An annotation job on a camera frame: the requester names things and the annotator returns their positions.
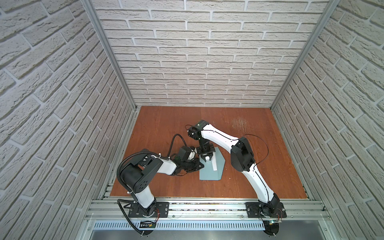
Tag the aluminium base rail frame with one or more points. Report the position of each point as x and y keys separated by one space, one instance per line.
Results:
x=204 y=214

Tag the pink white letter card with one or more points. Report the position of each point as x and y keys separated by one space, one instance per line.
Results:
x=214 y=162

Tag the right aluminium corner post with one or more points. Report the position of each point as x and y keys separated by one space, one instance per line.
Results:
x=324 y=18

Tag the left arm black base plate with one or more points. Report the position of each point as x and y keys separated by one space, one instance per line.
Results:
x=162 y=209

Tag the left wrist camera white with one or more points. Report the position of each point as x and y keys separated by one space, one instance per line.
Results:
x=192 y=153

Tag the small circuit board left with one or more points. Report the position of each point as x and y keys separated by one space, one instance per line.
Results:
x=147 y=224

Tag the aluminium corner post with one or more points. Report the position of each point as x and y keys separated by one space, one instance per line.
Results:
x=97 y=24
x=324 y=18

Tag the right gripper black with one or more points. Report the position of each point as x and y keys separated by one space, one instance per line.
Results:
x=210 y=153

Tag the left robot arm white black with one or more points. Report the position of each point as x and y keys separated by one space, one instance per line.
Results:
x=136 y=172

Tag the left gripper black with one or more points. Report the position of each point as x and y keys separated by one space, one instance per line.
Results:
x=197 y=165

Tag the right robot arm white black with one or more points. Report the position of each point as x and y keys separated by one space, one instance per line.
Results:
x=242 y=160

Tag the left aluminium corner post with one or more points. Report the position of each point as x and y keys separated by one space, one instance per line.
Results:
x=97 y=24

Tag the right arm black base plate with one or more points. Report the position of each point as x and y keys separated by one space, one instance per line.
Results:
x=253 y=210

